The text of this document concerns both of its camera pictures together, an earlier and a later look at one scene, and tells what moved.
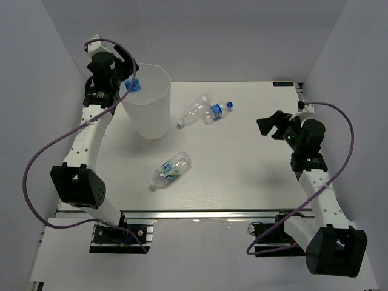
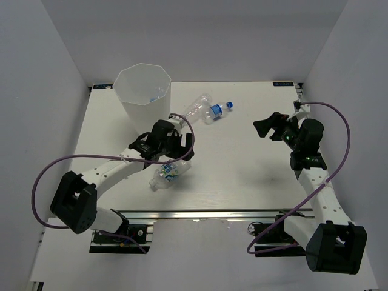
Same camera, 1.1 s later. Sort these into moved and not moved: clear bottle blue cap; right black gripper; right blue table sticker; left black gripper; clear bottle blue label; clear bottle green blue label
Moved: left black gripper; clear bottle blue label
Not moved: clear bottle green blue label; right blue table sticker; clear bottle blue cap; right black gripper
